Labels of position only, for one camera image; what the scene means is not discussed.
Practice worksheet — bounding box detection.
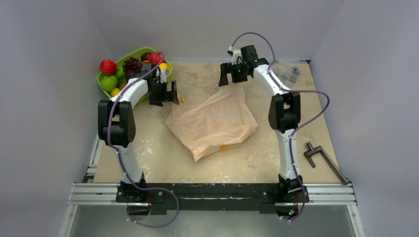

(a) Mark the front aluminium rail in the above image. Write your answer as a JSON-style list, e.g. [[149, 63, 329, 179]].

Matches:
[[68, 183, 357, 205]]

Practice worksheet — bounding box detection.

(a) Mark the yellow lemon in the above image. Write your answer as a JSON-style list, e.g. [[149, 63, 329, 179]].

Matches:
[[159, 63, 171, 76]]

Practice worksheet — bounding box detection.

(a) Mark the clear plastic screw box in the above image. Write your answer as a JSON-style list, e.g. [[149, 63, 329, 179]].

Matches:
[[251, 59, 301, 99]]

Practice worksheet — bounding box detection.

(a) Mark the green plastic fruit basket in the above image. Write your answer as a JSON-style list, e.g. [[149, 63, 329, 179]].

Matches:
[[97, 48, 179, 106]]

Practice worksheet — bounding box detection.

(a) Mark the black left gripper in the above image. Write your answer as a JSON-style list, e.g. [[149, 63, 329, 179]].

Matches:
[[149, 80, 179, 107]]

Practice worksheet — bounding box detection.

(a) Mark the translucent orange plastic bag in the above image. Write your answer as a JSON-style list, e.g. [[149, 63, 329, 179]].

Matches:
[[166, 85, 258, 161]]

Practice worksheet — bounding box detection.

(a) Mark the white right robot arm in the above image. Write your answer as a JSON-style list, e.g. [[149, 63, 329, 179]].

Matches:
[[218, 45, 302, 201]]

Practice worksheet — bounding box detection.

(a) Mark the red apple in basket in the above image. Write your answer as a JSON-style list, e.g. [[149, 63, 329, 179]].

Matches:
[[148, 51, 166, 64]]

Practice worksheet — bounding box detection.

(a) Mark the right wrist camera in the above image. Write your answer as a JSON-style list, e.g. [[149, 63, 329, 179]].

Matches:
[[227, 46, 243, 65]]

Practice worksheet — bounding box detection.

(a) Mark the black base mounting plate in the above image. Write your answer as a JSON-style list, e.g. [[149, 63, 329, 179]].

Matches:
[[115, 180, 309, 217]]

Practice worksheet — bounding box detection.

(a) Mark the green bumpy custard apple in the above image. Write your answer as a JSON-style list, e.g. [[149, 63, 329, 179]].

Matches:
[[99, 75, 118, 92]]

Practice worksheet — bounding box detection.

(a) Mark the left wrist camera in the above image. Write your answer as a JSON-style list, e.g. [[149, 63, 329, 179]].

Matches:
[[156, 68, 169, 84]]

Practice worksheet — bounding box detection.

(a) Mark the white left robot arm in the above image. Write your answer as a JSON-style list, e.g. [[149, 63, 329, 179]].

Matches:
[[98, 63, 180, 202]]

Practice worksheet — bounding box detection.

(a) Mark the red apple outside basket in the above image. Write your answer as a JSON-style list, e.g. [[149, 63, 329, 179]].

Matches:
[[99, 59, 117, 76]]

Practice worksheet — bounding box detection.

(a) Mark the dark purple grape bunch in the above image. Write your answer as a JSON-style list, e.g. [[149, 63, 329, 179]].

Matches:
[[123, 57, 142, 79]]

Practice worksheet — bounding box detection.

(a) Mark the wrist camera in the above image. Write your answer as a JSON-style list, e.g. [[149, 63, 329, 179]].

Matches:
[[156, 68, 169, 84], [227, 46, 243, 65]]

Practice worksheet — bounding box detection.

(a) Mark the yellow mango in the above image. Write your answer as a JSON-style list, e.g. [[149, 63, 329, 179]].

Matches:
[[110, 87, 121, 97]]

